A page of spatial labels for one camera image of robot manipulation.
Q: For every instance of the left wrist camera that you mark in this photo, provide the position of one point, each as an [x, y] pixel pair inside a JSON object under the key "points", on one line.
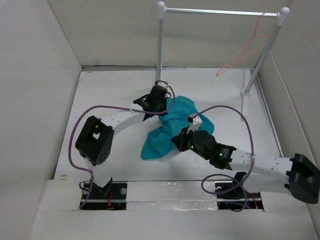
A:
{"points": [[163, 84]]}

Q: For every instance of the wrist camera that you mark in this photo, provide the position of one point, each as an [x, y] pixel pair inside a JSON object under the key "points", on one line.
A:
{"points": [[195, 122], [163, 84]]}

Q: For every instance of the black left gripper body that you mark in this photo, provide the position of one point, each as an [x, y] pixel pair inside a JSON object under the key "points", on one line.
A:
{"points": [[162, 106]]}

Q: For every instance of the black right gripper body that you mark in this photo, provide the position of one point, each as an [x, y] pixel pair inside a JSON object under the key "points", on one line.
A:
{"points": [[187, 141]]}

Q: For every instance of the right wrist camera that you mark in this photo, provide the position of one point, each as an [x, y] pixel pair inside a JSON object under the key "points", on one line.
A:
{"points": [[195, 122]]}

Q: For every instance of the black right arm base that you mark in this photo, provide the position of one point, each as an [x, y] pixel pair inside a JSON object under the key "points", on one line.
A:
{"points": [[235, 199]]}

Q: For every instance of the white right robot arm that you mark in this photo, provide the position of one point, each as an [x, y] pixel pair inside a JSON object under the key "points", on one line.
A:
{"points": [[296, 176]]}

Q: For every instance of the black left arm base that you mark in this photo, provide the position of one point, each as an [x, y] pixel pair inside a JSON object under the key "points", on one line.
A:
{"points": [[114, 199]]}

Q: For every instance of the white clothes rack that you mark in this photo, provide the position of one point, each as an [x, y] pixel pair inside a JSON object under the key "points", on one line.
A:
{"points": [[214, 38]]}

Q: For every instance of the teal t shirt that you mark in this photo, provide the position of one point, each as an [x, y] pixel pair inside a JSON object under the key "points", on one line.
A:
{"points": [[158, 142]]}

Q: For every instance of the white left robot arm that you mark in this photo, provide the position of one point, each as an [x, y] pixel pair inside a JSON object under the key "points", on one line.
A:
{"points": [[94, 142]]}

